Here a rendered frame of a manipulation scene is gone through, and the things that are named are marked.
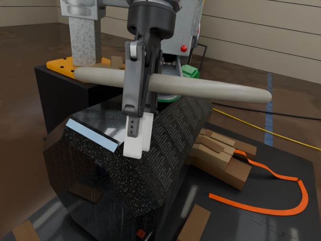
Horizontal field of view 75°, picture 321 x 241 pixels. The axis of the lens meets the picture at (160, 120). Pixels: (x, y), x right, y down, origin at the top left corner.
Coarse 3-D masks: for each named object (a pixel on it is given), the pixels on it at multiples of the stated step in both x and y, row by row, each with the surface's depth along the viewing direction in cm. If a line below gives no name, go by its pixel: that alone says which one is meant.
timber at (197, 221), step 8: (200, 208) 147; (192, 216) 141; (200, 216) 142; (208, 216) 143; (184, 224) 136; (192, 224) 136; (200, 224) 137; (184, 232) 131; (192, 232) 131; (200, 232) 132; (184, 240) 127; (192, 240) 127
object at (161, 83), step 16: (80, 80) 43; (96, 80) 37; (112, 80) 35; (160, 80) 33; (176, 80) 33; (192, 80) 33; (208, 80) 34; (192, 96) 34; (208, 96) 34; (224, 96) 34; (240, 96) 35; (256, 96) 37
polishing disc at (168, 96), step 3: (159, 93) 124; (162, 93) 124; (165, 93) 125; (159, 96) 120; (162, 96) 121; (165, 96) 122; (168, 96) 122; (171, 96) 123; (174, 96) 123; (177, 96) 125; (162, 99) 120; (165, 99) 120; (168, 99) 121
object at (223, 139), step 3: (213, 135) 228; (216, 135) 229; (219, 135) 230; (213, 138) 225; (216, 138) 224; (219, 138) 225; (222, 138) 226; (225, 138) 226; (219, 141) 222; (222, 141) 221; (225, 141) 222; (228, 141) 222; (231, 141) 223; (234, 141) 224; (228, 144) 218; (231, 144) 218
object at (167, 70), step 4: (176, 56) 112; (176, 60) 109; (164, 64) 109; (176, 64) 106; (180, 64) 96; (164, 68) 102; (168, 68) 103; (172, 68) 104; (176, 68) 103; (180, 68) 90; (164, 72) 97; (168, 72) 98; (172, 72) 99; (176, 72) 100; (180, 72) 85; (180, 76) 82
